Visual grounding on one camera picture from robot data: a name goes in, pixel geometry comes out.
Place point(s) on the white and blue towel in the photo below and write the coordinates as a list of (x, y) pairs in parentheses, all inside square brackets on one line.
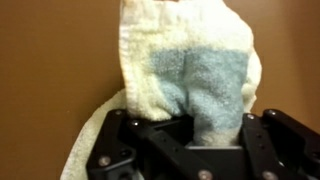
[(186, 66)]

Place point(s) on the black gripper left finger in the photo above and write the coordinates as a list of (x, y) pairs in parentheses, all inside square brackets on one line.
[(113, 150)]

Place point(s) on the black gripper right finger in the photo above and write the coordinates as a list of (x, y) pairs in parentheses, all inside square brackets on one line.
[(283, 150)]

